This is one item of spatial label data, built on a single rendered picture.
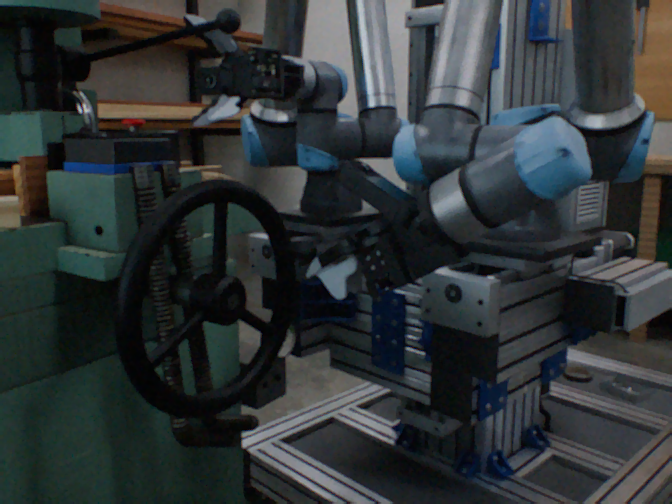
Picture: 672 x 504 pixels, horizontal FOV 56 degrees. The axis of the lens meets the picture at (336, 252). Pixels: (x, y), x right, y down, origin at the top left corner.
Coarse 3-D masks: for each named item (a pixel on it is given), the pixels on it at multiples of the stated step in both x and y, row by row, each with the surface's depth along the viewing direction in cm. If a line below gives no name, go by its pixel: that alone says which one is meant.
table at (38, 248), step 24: (24, 216) 82; (48, 216) 82; (240, 216) 104; (0, 240) 71; (24, 240) 74; (48, 240) 76; (192, 240) 83; (0, 264) 72; (24, 264) 74; (48, 264) 76; (72, 264) 75; (96, 264) 73; (120, 264) 74; (168, 264) 80
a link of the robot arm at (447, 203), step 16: (448, 176) 67; (432, 192) 67; (448, 192) 65; (432, 208) 66; (448, 208) 65; (464, 208) 64; (448, 224) 66; (464, 224) 65; (480, 224) 65; (464, 240) 67
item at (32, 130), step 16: (16, 112) 89; (32, 112) 86; (48, 112) 86; (64, 112) 89; (80, 112) 91; (0, 128) 91; (16, 128) 89; (32, 128) 87; (48, 128) 87; (64, 128) 88; (0, 144) 92; (16, 144) 90; (32, 144) 87; (0, 160) 93; (16, 160) 90
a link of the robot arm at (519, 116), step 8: (552, 104) 107; (504, 112) 109; (512, 112) 107; (520, 112) 107; (528, 112) 106; (536, 112) 106; (544, 112) 106; (552, 112) 107; (560, 112) 108; (496, 120) 110; (504, 120) 108; (512, 120) 107; (520, 120) 107; (528, 120) 106; (536, 120) 106
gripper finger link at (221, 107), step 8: (216, 96) 96; (224, 96) 96; (216, 104) 95; (224, 104) 96; (232, 104) 95; (208, 112) 94; (216, 112) 95; (224, 112) 94; (232, 112) 93; (192, 120) 92; (200, 120) 93; (208, 120) 94; (216, 120) 94
